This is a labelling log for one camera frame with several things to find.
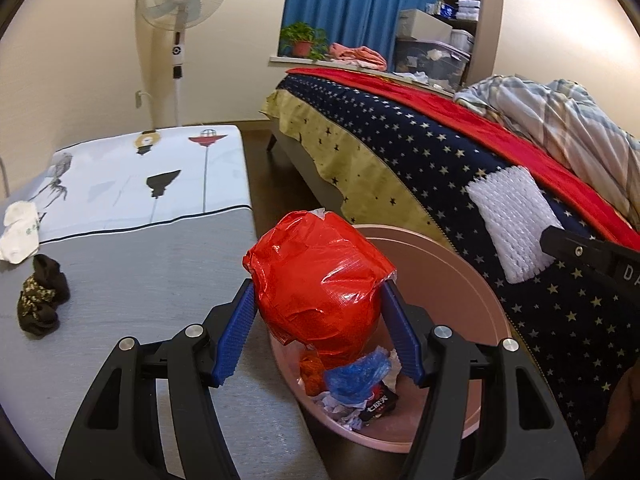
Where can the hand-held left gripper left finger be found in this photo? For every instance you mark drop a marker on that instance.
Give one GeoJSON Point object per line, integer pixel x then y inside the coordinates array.
{"type": "Point", "coordinates": [235, 332]}

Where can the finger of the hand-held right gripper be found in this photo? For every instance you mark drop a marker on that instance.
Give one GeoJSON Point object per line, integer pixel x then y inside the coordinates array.
{"type": "Point", "coordinates": [595, 260]}

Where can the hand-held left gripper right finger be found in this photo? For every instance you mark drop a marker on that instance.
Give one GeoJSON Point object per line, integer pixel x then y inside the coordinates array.
{"type": "Point", "coordinates": [402, 335]}

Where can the pink plastic basin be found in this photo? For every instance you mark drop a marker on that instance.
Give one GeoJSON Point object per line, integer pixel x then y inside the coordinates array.
{"type": "Point", "coordinates": [450, 300]}

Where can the blue plastic bag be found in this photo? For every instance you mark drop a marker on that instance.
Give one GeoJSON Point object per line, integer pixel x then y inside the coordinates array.
{"type": "Point", "coordinates": [357, 377]}

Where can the black snack packet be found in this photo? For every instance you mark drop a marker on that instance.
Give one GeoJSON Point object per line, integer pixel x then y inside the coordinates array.
{"type": "Point", "coordinates": [380, 402]}

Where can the white foam net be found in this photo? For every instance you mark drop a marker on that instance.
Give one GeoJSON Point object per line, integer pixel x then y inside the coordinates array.
{"type": "Point", "coordinates": [512, 222]}

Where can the red plastic bag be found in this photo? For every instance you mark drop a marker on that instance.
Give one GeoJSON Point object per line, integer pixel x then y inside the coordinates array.
{"type": "Point", "coordinates": [320, 285]}

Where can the white paper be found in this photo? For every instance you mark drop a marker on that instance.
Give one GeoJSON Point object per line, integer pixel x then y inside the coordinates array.
{"type": "Point", "coordinates": [342, 412]}

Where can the orange plastic wrapper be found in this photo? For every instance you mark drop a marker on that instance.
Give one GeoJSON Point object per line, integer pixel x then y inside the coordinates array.
{"type": "Point", "coordinates": [311, 372]}

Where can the grey ironing board table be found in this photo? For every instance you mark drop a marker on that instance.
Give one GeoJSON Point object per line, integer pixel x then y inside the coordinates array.
{"type": "Point", "coordinates": [140, 260]}

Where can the striped quilt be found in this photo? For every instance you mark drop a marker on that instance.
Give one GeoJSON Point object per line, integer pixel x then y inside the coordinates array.
{"type": "Point", "coordinates": [565, 120]}

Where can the navy star blanket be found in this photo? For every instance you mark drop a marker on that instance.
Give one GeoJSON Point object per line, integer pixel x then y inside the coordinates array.
{"type": "Point", "coordinates": [425, 160]}

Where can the yellow bed sheet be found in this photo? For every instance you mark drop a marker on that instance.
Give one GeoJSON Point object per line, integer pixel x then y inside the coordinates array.
{"type": "Point", "coordinates": [350, 160]}

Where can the black patterned sock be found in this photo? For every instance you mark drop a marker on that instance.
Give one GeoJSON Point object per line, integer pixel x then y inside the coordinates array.
{"type": "Point", "coordinates": [42, 295]}

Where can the red blanket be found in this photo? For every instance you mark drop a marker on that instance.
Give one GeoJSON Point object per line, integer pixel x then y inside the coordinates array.
{"type": "Point", "coordinates": [450, 110]}

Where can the white sock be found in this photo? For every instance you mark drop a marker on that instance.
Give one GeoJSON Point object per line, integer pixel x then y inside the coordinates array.
{"type": "Point", "coordinates": [20, 232]}

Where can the clear storage bin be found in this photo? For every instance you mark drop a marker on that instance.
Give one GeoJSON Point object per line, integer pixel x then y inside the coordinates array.
{"type": "Point", "coordinates": [432, 62]}

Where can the wooden shelf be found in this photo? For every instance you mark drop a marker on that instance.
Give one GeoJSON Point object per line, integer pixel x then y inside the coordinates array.
{"type": "Point", "coordinates": [492, 25]}

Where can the small white container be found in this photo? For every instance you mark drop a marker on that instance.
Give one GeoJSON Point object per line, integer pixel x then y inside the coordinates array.
{"type": "Point", "coordinates": [461, 40]}

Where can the white windowsill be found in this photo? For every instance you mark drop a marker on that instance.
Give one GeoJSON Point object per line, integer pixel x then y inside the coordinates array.
{"type": "Point", "coordinates": [295, 59]}

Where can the white packages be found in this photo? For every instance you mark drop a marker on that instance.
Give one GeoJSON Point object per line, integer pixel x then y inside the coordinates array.
{"type": "Point", "coordinates": [462, 10]}

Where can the pink folded clothes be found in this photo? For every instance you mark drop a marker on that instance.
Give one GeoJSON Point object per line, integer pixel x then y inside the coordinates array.
{"type": "Point", "coordinates": [357, 55]}

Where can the grey storage box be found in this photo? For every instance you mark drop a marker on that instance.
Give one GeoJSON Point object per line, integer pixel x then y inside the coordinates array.
{"type": "Point", "coordinates": [422, 24]}

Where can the potted green plant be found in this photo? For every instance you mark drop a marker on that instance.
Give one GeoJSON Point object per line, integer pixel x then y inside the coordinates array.
{"type": "Point", "coordinates": [302, 40]}

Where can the blue curtain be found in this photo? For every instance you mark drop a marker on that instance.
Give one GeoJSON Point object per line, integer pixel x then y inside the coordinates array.
{"type": "Point", "coordinates": [360, 5]}

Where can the grey bed frame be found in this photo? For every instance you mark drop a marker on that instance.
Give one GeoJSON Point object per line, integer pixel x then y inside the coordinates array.
{"type": "Point", "coordinates": [300, 160]}

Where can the white wall outlet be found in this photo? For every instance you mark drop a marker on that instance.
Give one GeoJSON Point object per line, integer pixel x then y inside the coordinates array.
{"type": "Point", "coordinates": [138, 97]}

